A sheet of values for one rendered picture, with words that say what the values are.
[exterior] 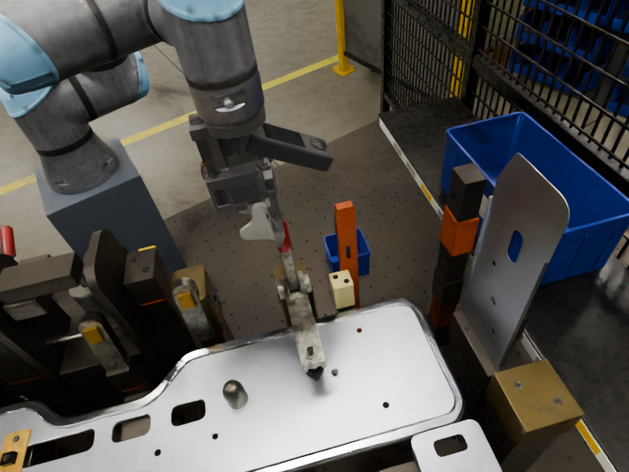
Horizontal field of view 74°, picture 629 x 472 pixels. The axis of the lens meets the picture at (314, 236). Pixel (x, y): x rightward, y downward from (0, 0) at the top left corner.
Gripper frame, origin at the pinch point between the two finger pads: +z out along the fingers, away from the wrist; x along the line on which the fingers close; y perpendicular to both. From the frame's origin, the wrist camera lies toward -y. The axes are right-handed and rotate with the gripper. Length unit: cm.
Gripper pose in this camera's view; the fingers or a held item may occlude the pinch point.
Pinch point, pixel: (280, 230)
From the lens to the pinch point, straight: 61.7
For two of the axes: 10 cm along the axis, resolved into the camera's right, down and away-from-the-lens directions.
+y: -9.7, 2.3, -0.8
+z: 1.1, 6.8, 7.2
